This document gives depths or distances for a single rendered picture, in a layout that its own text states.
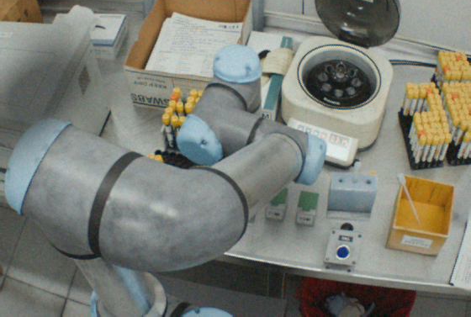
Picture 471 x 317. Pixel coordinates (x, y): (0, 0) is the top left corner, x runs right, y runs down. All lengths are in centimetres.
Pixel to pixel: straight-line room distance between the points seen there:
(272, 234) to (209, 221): 75
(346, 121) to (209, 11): 49
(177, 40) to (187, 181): 103
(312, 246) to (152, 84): 52
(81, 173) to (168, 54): 101
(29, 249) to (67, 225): 185
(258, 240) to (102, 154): 77
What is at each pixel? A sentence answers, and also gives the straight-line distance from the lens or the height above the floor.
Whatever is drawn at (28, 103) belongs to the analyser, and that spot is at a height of 117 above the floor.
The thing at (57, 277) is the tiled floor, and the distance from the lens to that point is 237.
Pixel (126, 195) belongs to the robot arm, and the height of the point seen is 159.
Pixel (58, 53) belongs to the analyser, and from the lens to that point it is 132.
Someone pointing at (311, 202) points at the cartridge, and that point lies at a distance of 131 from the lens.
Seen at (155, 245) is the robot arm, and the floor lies 155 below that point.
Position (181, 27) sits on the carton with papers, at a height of 94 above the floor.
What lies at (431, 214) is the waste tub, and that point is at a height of 88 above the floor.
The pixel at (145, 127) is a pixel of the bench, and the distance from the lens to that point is 152.
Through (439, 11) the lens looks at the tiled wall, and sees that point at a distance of 160.
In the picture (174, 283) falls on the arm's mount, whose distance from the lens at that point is 122.
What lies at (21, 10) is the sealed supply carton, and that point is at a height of 101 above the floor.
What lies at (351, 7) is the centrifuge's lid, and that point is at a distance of 156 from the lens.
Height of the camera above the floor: 207
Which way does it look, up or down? 54 degrees down
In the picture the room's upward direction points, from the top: 4 degrees counter-clockwise
